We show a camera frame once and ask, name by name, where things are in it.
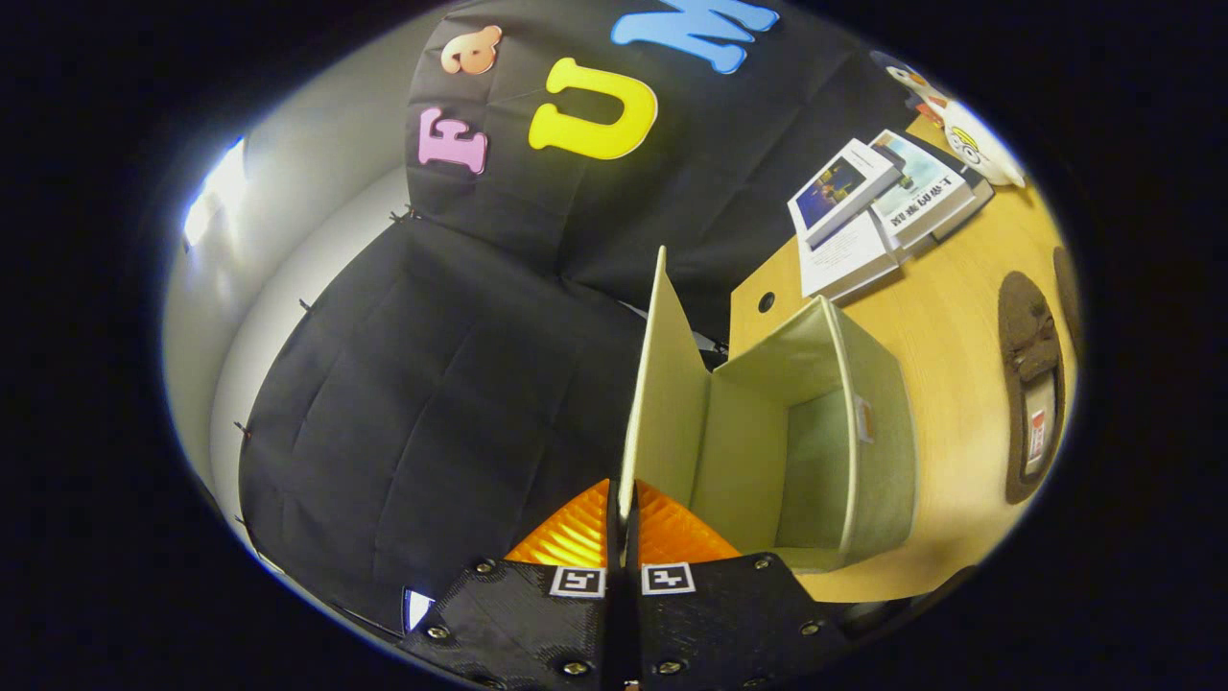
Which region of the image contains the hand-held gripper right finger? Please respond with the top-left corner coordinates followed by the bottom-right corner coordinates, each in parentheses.
top-left (624, 480), bottom-right (850, 691)

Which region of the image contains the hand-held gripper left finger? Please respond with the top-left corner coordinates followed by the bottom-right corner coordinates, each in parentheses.
top-left (395, 478), bottom-right (615, 691)

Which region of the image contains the green fabric storage box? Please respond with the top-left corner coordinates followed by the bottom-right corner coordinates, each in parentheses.
top-left (619, 245), bottom-right (917, 575)

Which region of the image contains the brown fuzzy shoe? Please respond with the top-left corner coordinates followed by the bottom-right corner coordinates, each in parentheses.
top-left (998, 271), bottom-right (1068, 505)
top-left (1052, 247), bottom-right (1082, 361)

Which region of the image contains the black backdrop cloth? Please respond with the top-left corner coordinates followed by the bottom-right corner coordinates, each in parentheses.
top-left (235, 0), bottom-right (951, 639)

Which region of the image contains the plain white book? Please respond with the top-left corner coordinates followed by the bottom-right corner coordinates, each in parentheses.
top-left (798, 209), bottom-right (903, 303)

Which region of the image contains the white book with blue picture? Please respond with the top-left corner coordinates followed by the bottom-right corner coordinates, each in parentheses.
top-left (788, 138), bottom-right (905, 250)

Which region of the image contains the dark cover book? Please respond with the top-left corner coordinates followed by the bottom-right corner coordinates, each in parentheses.
top-left (902, 130), bottom-right (996, 243)

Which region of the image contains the white round plush toy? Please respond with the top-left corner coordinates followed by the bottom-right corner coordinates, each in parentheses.
top-left (935, 96), bottom-right (1027, 188)

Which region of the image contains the penguin plush toy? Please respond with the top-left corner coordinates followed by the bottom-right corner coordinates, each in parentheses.
top-left (870, 50), bottom-right (951, 108)

